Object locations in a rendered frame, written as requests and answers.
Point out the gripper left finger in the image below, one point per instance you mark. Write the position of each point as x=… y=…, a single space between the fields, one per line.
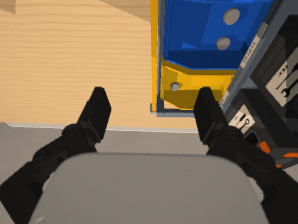
x=21 y=192

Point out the yellow open bin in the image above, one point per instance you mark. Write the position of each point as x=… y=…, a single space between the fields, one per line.
x=190 y=82

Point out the yellow bar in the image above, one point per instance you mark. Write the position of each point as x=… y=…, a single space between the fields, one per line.
x=153 y=5

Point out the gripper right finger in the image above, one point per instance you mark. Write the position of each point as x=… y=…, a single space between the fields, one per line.
x=280 y=202

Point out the black case with orange latches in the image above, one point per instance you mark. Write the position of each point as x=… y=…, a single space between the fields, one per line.
x=276 y=74
x=261 y=125

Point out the blue bin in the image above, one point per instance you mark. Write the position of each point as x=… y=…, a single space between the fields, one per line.
x=198 y=24

